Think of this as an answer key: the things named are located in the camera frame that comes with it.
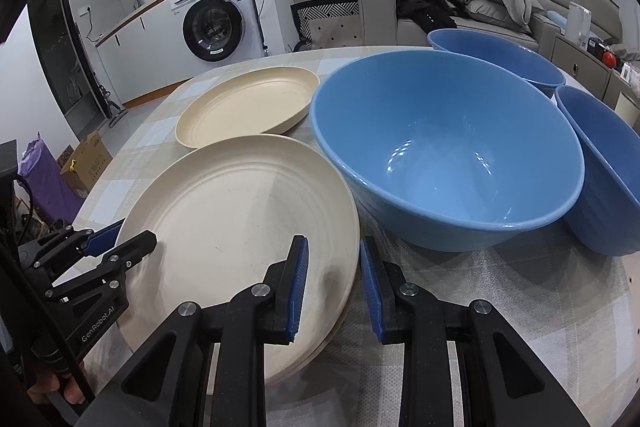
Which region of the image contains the large blue bowl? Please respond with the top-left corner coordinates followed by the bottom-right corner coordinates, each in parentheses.
top-left (309, 49), bottom-right (585, 253)

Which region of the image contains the person's left hand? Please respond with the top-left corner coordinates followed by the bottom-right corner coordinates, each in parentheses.
top-left (27, 357), bottom-right (87, 407)

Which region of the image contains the purple bag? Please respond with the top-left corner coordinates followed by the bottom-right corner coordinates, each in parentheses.
top-left (18, 135), bottom-right (82, 223)

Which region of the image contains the cardboard box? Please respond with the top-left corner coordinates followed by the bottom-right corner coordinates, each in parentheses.
top-left (61, 131), bottom-right (112, 198)

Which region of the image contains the checked tablecloth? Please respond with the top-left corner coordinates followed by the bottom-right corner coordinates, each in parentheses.
top-left (71, 44), bottom-right (632, 427)

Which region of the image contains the blue bowl right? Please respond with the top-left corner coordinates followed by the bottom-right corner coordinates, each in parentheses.
top-left (555, 86), bottom-right (640, 257)

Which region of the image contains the white washing machine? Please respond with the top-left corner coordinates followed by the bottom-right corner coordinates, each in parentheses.
top-left (169, 0), bottom-right (265, 67)

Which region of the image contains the blue bowl far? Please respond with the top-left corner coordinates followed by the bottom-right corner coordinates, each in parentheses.
top-left (427, 28), bottom-right (565, 98)

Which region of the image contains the black patterned rug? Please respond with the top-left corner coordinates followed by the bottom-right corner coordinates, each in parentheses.
top-left (291, 0), bottom-right (363, 52)

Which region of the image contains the grey side cabinet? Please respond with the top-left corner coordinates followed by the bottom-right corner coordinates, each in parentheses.
top-left (551, 34), bottom-right (639, 132)

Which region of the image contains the black jacket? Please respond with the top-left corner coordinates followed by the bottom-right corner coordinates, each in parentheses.
top-left (395, 0), bottom-right (457, 35)

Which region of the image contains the grey sofa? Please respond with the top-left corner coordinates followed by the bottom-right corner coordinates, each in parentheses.
top-left (356, 0), bottom-right (622, 53)

